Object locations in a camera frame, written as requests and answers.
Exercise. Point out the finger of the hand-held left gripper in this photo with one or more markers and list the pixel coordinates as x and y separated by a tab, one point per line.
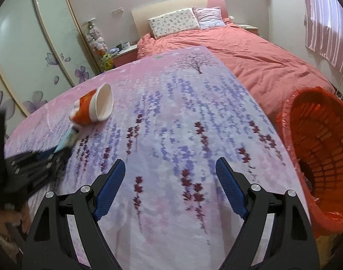
44	159
39	180

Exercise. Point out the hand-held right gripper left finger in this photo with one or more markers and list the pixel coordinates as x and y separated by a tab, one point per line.
111	185

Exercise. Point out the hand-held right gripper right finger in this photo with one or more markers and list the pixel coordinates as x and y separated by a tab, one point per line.
230	185

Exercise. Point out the light blue snack bag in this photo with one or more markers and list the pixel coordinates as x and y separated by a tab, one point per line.
67	139

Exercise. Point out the orange and white paper cup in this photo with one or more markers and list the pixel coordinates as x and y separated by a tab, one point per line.
87	109

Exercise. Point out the orange plastic basket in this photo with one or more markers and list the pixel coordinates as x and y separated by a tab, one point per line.
323	146

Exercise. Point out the person's left hand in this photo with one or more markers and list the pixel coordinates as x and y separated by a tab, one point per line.
8	219

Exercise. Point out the pink floral printed tablecloth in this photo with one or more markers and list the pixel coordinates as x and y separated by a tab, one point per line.
174	118

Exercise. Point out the wardrobe with purple flower decals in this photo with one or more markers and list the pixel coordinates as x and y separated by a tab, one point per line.
25	47

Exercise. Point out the clear tube of plush toys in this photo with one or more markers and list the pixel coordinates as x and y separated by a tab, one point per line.
99	45

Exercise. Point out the salmon pink bed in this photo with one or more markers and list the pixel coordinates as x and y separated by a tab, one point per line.
258	62

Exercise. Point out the pink and white nightstand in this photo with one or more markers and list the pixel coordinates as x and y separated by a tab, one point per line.
125	56

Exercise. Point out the wooden nightstand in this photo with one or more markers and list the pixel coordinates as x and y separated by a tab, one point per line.
250	28

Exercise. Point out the pink striped pillow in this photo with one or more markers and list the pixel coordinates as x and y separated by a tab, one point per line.
209	17

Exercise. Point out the white floral pillow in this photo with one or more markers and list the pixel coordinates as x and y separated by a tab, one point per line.
174	22

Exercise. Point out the cream and pink headboard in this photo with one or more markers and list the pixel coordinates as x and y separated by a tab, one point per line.
160	8

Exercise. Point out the pink striped curtain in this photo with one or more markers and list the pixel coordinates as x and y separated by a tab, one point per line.
326	25

